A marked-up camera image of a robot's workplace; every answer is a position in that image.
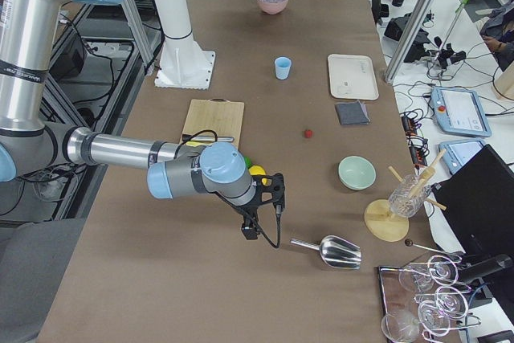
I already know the light blue cup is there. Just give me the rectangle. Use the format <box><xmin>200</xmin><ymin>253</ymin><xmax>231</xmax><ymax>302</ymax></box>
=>
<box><xmin>274</xmin><ymin>56</ymin><xmax>292</xmax><ymax>80</ymax></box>

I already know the clear glass on stand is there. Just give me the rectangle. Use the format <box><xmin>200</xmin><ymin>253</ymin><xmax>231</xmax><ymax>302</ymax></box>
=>
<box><xmin>388</xmin><ymin>174</ymin><xmax>430</xmax><ymax>218</ymax></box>

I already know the yellow lemon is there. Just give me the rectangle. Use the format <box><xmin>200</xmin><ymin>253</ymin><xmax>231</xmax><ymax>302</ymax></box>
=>
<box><xmin>249</xmin><ymin>165</ymin><xmax>268</xmax><ymax>186</ymax></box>

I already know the grey folded cloth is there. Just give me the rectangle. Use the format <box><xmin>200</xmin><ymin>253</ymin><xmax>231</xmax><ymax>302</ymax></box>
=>
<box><xmin>335</xmin><ymin>100</ymin><xmax>370</xmax><ymax>125</ymax></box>

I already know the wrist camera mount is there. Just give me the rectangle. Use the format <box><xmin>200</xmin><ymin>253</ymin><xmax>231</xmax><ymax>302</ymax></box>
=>
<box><xmin>252</xmin><ymin>173</ymin><xmax>286</xmax><ymax>214</ymax></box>

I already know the steel ice scoop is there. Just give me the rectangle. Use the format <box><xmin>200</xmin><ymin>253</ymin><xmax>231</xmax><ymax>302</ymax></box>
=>
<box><xmin>290</xmin><ymin>235</ymin><xmax>361</xmax><ymax>270</ymax></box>

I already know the cream rectangular tray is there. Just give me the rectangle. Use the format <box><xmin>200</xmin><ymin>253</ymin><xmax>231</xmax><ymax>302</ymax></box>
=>
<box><xmin>328</xmin><ymin>54</ymin><xmax>379</xmax><ymax>100</ymax></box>

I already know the wine glass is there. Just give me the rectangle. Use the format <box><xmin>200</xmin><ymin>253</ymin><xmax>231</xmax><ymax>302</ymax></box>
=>
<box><xmin>381</xmin><ymin>310</ymin><xmax>420</xmax><ymax>342</ymax></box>

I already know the wooden cutting board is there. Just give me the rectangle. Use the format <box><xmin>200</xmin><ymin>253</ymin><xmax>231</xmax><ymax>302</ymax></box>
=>
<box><xmin>182</xmin><ymin>99</ymin><xmax>245</xmax><ymax>149</ymax></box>

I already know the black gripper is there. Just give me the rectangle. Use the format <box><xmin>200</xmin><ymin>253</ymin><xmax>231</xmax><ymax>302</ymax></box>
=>
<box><xmin>240</xmin><ymin>207</ymin><xmax>260</xmax><ymax>240</ymax></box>

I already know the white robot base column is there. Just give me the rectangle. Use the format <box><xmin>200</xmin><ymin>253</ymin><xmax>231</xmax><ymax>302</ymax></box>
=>
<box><xmin>154</xmin><ymin>0</ymin><xmax>215</xmax><ymax>90</ymax></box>

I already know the mint green bowl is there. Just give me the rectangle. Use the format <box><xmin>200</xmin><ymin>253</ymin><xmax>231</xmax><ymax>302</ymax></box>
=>
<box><xmin>338</xmin><ymin>156</ymin><xmax>377</xmax><ymax>190</ymax></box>

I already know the wooden glass stand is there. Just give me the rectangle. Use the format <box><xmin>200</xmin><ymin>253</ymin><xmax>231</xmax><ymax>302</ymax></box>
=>
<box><xmin>365</xmin><ymin>149</ymin><xmax>447</xmax><ymax>242</ymax></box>

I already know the green lime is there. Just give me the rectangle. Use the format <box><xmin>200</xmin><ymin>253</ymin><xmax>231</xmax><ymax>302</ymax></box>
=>
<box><xmin>243</xmin><ymin>156</ymin><xmax>253</xmax><ymax>168</ymax></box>

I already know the black monitor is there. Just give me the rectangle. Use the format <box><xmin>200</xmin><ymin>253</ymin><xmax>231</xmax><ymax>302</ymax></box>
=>
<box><xmin>433</xmin><ymin>145</ymin><xmax>513</xmax><ymax>256</ymax></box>

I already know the aluminium frame post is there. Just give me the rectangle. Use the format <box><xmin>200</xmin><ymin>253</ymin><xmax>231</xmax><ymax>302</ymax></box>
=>
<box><xmin>384</xmin><ymin>0</ymin><xmax>434</xmax><ymax>84</ymax></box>

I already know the steel muddler black tip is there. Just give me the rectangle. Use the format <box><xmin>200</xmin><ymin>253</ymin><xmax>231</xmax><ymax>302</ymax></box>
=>
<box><xmin>182</xmin><ymin>134</ymin><xmax>235</xmax><ymax>143</ymax></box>

